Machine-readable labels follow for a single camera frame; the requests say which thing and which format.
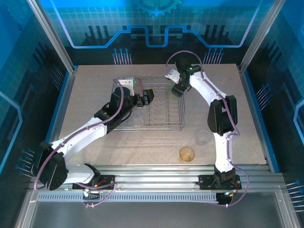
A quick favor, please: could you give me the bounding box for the wire dish rack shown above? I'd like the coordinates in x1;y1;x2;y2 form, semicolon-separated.
111;77;188;132

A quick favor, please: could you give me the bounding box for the orange plastic cup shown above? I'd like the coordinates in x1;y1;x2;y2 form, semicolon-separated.
179;146;196;163

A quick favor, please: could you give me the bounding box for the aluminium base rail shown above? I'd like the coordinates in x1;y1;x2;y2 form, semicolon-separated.
64;164;285;192

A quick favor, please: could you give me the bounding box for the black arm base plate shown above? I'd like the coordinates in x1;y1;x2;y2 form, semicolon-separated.
72;174;117;190
199;174;242;191

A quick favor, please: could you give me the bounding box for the aluminium frame post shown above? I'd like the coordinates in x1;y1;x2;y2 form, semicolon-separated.
238;0;287;73
25;0;79;73

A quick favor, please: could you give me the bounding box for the grey slotted cable duct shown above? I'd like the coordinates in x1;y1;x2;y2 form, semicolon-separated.
37;192;219;203

